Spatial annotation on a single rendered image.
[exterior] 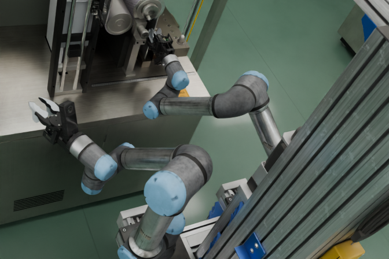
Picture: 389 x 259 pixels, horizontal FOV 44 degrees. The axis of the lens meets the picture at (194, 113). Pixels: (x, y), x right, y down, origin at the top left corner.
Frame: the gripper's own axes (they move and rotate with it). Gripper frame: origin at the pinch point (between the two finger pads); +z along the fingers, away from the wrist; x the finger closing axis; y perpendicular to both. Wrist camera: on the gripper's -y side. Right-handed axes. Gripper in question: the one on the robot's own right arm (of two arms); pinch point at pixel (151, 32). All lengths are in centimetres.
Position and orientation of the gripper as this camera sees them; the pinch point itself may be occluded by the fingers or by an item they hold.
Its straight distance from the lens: 226.7
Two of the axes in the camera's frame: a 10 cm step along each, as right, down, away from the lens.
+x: -8.6, 1.5, -4.8
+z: -4.1, -7.6, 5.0
